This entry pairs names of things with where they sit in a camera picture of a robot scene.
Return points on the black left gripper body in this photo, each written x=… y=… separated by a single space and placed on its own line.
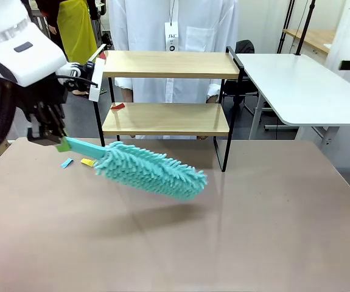
x=45 y=97

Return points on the left gripper black-green finger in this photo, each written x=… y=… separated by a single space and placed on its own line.
x=62 y=147
x=45 y=137

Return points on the teal microfiber duster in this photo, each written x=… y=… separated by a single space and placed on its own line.
x=156 y=175

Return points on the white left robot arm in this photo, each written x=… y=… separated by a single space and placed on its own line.
x=19 y=57

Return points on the person's right hand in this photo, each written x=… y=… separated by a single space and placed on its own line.
x=128 y=95

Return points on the person's left hand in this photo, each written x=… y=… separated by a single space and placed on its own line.
x=213 y=98

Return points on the blue folded paper strip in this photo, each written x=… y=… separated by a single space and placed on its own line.
x=67 y=162

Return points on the yellow paper scrap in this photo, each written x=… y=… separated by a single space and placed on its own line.
x=87 y=162

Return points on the wooden background desk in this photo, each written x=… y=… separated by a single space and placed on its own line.
x=317 y=35

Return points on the black stand pole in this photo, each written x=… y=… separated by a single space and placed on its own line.
x=305 y=27

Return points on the white side table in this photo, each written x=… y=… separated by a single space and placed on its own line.
x=296 y=85

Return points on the red rectangular paper scrap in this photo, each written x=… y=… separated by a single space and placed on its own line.
x=117 y=106

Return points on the wide red paper scrap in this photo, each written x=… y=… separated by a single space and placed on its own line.
x=102 y=56

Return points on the person in yellow apron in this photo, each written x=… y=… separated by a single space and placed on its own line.
x=75 y=27

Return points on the black tripod stand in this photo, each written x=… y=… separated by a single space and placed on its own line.
x=286 y=24

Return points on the black office chair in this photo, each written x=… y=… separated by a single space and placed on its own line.
x=244 y=47

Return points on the person in white lab coat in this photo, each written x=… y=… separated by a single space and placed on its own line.
x=144 y=18

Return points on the white name badge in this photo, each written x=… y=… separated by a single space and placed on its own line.
x=171 y=37

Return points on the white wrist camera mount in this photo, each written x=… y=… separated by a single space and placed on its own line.
x=97 y=79

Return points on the white background desk frame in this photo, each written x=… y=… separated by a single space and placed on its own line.
x=42 y=25

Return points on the two-tier wooden shelf black frame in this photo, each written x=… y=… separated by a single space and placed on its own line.
x=168 y=120

